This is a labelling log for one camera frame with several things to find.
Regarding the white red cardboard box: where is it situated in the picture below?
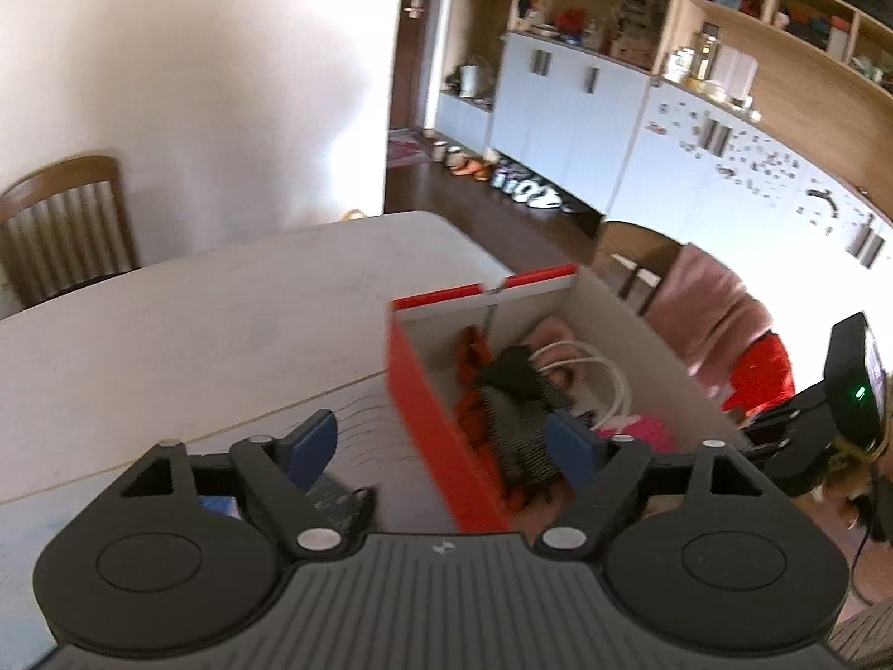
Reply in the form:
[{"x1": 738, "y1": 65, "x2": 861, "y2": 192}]
[{"x1": 386, "y1": 266, "x2": 743, "y2": 533}]

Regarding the wooden door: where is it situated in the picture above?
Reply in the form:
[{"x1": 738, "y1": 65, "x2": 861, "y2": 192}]
[{"x1": 389, "y1": 0, "x2": 442, "y2": 130}]

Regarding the orange red cloth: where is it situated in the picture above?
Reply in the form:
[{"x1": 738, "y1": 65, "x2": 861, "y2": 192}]
[{"x1": 454, "y1": 325, "x2": 527, "y2": 516}]

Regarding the red cloth on chair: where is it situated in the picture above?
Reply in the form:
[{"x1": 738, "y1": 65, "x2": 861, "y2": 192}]
[{"x1": 722, "y1": 331, "x2": 796, "y2": 418}]

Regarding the blue print table mat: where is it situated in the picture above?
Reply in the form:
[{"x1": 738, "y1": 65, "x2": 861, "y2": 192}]
[{"x1": 0, "y1": 372, "x2": 462, "y2": 670}]

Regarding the red patterned doormat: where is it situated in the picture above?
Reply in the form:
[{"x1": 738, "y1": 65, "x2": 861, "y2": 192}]
[{"x1": 386, "y1": 133, "x2": 430, "y2": 170}]

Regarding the pink wool hat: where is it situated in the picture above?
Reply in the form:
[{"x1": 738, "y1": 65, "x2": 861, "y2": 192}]
[{"x1": 521, "y1": 316, "x2": 584, "y2": 390}]

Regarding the wooden chair at wall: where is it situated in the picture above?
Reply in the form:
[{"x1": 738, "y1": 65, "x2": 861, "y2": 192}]
[{"x1": 2, "y1": 154, "x2": 141, "y2": 309}]

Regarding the wooden chair with scarf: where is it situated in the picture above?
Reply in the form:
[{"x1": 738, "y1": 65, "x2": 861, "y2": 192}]
[{"x1": 590, "y1": 221, "x2": 683, "y2": 316}]

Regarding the pink fringed scarf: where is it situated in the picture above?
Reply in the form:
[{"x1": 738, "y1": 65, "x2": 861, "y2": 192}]
[{"x1": 644, "y1": 243, "x2": 774, "y2": 398}]

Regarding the white charging cable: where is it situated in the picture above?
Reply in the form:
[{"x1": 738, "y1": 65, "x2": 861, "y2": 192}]
[{"x1": 528, "y1": 338, "x2": 636, "y2": 434}]

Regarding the pink fuzzy plush pouch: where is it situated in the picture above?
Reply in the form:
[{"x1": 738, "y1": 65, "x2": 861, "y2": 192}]
[{"x1": 592, "y1": 414, "x2": 678, "y2": 454}]

